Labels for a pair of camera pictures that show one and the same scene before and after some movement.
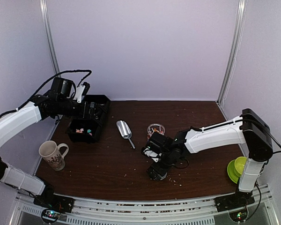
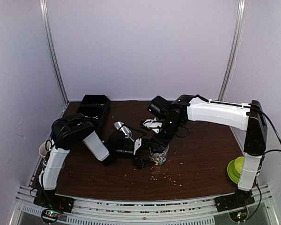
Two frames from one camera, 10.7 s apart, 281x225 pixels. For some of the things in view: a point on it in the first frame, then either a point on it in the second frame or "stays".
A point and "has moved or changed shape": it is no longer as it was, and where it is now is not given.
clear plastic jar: x=155 y=128 has moved or changed shape
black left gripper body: x=81 y=113 → x=138 y=151
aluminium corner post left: x=50 y=36 stays
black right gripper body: x=162 y=171 → x=171 y=129
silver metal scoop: x=125 y=131 stays
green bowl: x=240 y=163 stays
